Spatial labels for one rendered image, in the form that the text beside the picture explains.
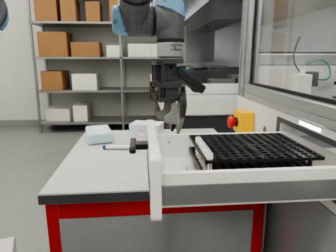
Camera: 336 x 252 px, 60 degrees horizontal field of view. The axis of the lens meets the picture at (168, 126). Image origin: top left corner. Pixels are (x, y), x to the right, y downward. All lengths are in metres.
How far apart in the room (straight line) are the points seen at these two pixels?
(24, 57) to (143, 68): 1.84
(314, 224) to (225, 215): 0.23
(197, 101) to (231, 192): 0.94
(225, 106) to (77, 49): 3.30
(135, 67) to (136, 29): 3.98
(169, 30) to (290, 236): 0.59
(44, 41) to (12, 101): 1.24
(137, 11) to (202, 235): 0.59
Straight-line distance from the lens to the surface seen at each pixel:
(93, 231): 0.81
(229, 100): 1.44
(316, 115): 0.66
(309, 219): 0.71
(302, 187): 0.55
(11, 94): 5.26
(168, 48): 0.80
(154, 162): 0.45
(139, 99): 4.81
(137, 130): 1.20
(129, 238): 0.82
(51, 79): 4.55
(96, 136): 1.11
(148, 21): 0.79
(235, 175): 0.50
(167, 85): 0.79
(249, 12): 1.03
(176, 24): 0.80
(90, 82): 4.38
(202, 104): 1.41
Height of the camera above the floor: 1.08
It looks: 13 degrees down
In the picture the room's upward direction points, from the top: straight up
